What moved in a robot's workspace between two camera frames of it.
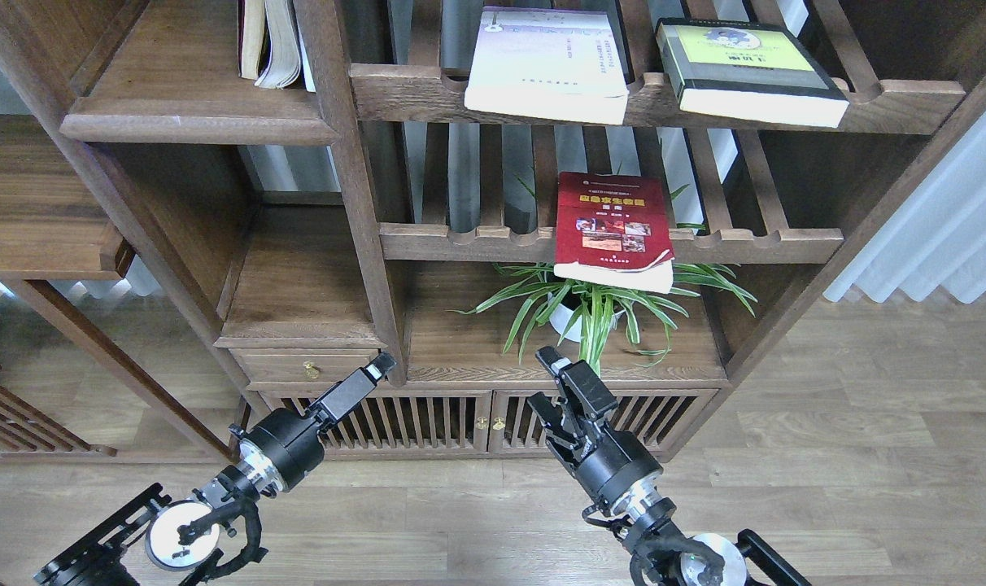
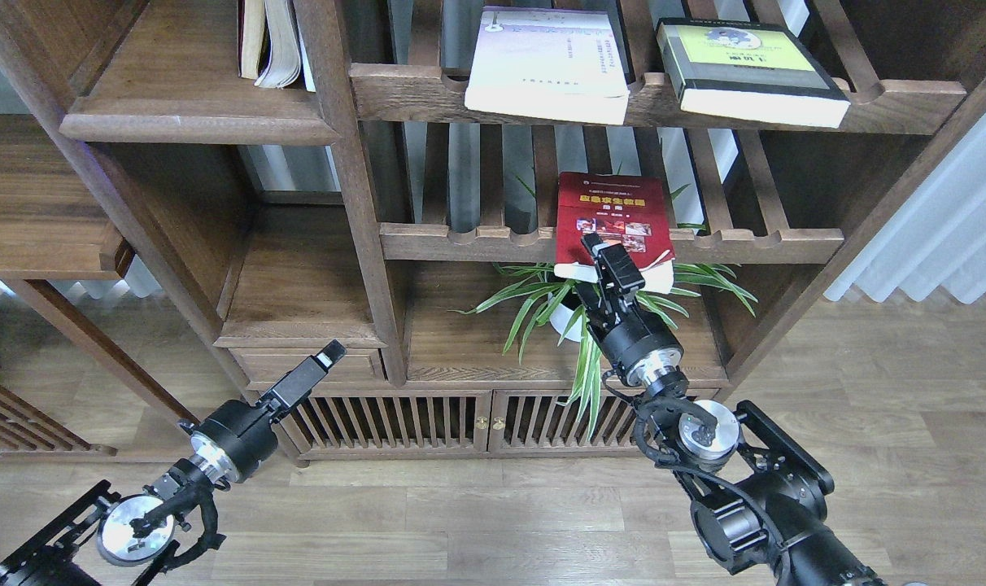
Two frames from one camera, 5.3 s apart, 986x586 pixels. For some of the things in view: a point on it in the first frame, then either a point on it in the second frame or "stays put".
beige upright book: (251, 14) stays put
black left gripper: (292, 439) → (233, 439)
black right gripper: (607, 462) → (634, 343)
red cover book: (612, 230) stays put
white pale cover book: (556, 63) stays put
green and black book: (749, 71) stays put
